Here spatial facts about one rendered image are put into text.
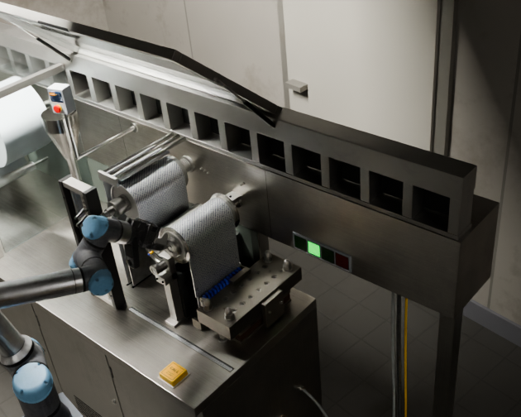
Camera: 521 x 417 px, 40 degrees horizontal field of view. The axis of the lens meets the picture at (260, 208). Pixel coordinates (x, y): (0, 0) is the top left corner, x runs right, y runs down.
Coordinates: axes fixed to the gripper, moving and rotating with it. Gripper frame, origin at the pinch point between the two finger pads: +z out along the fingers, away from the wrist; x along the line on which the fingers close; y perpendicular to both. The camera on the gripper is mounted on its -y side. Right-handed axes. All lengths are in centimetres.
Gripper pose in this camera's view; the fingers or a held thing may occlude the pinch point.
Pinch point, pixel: (163, 246)
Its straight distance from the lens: 249.4
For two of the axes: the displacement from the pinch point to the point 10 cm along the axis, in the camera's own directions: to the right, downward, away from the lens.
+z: 5.5, 1.7, 8.2
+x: -7.6, -3.1, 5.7
